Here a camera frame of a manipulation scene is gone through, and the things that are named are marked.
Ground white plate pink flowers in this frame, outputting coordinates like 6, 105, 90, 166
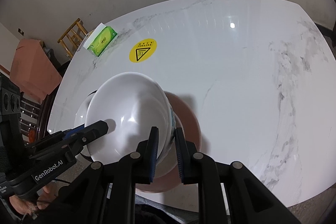
73, 91, 96, 164

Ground pink bowl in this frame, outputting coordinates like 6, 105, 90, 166
136, 91, 202, 193

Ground white bowl blue base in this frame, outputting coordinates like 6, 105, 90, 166
85, 72, 177, 178

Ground left hand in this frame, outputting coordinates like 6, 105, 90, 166
8, 181, 57, 219

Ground pink cloth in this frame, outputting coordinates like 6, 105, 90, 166
10, 39, 62, 103

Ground bamboo chair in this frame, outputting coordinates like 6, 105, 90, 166
58, 18, 88, 60

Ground yellow warning sticker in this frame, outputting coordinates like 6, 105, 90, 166
129, 39, 157, 63

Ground green tissue box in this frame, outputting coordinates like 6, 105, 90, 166
83, 23, 118, 57

